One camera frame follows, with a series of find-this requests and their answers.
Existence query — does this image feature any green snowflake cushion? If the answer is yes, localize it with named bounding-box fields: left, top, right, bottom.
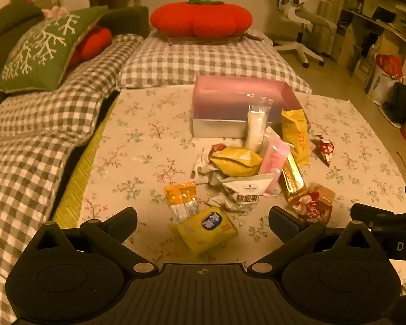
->
left=0, top=6, right=109, bottom=94

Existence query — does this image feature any red white snack packet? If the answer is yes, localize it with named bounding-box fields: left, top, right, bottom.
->
left=313, top=135, right=335, bottom=166

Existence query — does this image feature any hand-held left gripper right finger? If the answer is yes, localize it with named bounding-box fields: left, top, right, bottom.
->
left=247, top=206, right=389, bottom=274

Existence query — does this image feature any grey checked blanket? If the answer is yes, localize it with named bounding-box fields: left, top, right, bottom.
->
left=0, top=34, right=146, bottom=315

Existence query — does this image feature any gold bar snack packet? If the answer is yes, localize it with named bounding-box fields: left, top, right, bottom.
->
left=279, top=152, right=308, bottom=204

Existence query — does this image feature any yellow green mat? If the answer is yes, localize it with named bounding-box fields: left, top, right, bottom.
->
left=52, top=98, right=120, bottom=225

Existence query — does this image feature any pink cardboard box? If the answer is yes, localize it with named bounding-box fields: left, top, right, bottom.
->
left=190, top=75, right=312, bottom=139

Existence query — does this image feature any clear plastic packet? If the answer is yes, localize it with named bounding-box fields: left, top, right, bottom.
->
left=245, top=105, right=269, bottom=153

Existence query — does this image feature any dark green sofa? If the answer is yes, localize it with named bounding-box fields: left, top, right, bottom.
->
left=0, top=0, right=150, bottom=119

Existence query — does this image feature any orange white snack packet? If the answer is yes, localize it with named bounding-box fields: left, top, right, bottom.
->
left=164, top=181, right=198, bottom=222

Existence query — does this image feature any red brown figure snack packet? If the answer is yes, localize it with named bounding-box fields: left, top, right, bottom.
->
left=291, top=183, right=336, bottom=224

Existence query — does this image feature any black bag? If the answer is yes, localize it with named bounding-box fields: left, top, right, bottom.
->
left=382, top=81, right=406, bottom=126

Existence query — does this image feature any white red bag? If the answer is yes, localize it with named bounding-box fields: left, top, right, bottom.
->
left=367, top=52, right=406, bottom=106

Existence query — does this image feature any white office chair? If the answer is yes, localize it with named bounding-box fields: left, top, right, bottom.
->
left=274, top=0, right=337, bottom=68

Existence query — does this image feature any white triangular snack packet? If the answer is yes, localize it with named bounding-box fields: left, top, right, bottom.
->
left=221, top=172, right=280, bottom=205

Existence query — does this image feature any grey checked pillow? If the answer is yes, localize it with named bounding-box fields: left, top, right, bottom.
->
left=117, top=29, right=312, bottom=93

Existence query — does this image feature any floral tablecloth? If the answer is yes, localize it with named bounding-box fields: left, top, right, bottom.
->
left=78, top=84, right=406, bottom=295

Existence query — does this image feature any yellow blue-label snack packet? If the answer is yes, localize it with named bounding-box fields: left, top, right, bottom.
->
left=167, top=206, right=239, bottom=257

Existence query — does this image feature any pink snack packet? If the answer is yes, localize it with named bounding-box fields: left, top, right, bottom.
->
left=257, top=132, right=290, bottom=197

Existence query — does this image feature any wooden shelf desk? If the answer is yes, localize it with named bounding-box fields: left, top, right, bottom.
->
left=332, top=0, right=406, bottom=87

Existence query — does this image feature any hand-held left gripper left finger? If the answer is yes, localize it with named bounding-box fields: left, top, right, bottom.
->
left=18, top=207, right=158, bottom=275

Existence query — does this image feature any yellow red-print snack packet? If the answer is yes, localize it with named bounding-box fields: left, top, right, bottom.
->
left=281, top=108, right=310, bottom=168

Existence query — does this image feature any pink plush toy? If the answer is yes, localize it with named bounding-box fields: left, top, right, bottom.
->
left=41, top=6, right=69, bottom=19

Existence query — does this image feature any small red cushion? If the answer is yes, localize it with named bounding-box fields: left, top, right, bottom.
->
left=68, top=25, right=113, bottom=68

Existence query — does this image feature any plain yellow snack packet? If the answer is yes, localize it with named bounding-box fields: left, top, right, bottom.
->
left=210, top=145, right=263, bottom=178

